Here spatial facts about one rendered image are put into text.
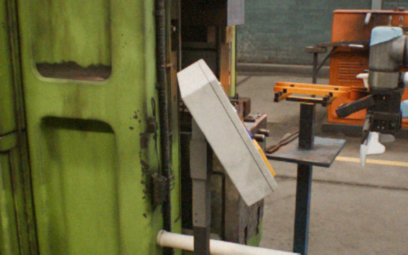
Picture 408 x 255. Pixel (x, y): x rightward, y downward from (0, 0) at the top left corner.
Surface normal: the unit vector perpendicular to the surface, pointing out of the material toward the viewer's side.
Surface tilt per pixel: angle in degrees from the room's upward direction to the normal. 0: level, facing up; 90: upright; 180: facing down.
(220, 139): 90
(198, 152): 91
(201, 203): 90
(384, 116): 90
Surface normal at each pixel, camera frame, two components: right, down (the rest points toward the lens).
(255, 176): 0.08, 0.25
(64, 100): -0.34, 0.24
